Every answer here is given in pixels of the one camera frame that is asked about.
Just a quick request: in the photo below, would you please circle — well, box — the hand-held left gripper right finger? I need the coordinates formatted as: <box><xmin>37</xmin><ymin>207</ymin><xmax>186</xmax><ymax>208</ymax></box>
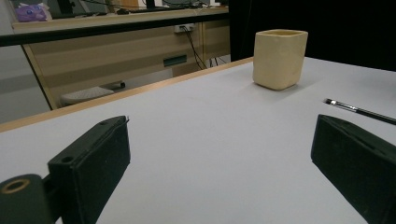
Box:
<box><xmin>310</xmin><ymin>114</ymin><xmax>396</xmax><ymax>224</ymax></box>

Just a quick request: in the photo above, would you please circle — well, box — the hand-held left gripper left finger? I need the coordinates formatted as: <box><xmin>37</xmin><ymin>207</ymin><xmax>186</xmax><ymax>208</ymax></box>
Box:
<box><xmin>47</xmin><ymin>115</ymin><xmax>132</xmax><ymax>224</ymax></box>

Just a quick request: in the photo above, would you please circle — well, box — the thin black brush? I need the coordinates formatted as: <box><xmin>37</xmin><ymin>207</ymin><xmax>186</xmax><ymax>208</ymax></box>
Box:
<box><xmin>322</xmin><ymin>98</ymin><xmax>396</xmax><ymax>126</ymax></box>

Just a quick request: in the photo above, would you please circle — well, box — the cream square cup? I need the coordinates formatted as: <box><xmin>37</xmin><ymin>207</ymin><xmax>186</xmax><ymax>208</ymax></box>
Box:
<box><xmin>252</xmin><ymin>29</ymin><xmax>309</xmax><ymax>91</ymax></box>

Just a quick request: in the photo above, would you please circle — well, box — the white footrest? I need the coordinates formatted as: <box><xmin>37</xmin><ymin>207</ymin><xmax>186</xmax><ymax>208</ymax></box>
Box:
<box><xmin>60</xmin><ymin>80</ymin><xmax>127</xmax><ymax>107</ymax></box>

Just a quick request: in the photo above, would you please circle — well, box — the light wooden desk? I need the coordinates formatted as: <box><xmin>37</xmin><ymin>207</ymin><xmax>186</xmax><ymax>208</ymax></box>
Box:
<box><xmin>11</xmin><ymin>6</ymin><xmax>232</xmax><ymax>110</ymax></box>

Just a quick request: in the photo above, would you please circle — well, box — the black curtain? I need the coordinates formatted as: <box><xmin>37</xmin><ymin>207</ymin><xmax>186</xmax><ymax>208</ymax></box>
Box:
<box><xmin>228</xmin><ymin>0</ymin><xmax>396</xmax><ymax>72</ymax></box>

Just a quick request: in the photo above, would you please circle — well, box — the purple plush toy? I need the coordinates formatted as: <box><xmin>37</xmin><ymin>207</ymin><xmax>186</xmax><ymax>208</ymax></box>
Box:
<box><xmin>14</xmin><ymin>2</ymin><xmax>52</xmax><ymax>23</ymax></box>

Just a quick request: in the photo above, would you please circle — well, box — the white power socket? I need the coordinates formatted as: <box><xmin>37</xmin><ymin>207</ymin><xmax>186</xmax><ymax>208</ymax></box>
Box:
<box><xmin>173</xmin><ymin>22</ymin><xmax>196</xmax><ymax>35</ymax></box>

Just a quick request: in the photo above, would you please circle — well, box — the dark drawer handle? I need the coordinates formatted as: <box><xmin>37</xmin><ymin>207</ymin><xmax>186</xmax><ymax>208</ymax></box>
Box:
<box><xmin>163</xmin><ymin>54</ymin><xmax>189</xmax><ymax>68</ymax></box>

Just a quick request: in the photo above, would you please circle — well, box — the black frame bar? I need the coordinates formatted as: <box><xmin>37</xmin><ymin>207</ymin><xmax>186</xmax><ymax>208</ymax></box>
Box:
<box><xmin>0</xmin><ymin>12</ymin><xmax>230</xmax><ymax>48</ymax></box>

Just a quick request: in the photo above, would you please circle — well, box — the black socket cable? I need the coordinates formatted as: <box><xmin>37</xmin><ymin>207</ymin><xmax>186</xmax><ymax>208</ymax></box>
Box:
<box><xmin>181</xmin><ymin>26</ymin><xmax>208</xmax><ymax>70</ymax></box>

